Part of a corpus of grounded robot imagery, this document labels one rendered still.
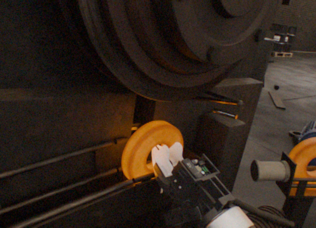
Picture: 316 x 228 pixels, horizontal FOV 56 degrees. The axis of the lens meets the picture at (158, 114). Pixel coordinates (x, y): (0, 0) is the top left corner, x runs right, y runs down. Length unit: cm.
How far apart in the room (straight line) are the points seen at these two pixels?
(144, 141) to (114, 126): 8
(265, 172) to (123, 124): 42
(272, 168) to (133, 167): 41
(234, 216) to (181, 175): 12
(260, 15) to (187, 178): 33
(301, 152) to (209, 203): 41
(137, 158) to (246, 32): 33
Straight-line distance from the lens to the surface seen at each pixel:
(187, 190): 57
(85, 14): 45
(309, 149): 91
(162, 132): 65
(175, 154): 65
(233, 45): 54
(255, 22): 59
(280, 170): 89
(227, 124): 78
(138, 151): 63
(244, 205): 88
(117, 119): 65
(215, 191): 57
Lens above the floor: 106
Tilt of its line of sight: 20 degrees down
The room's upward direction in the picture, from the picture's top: 10 degrees clockwise
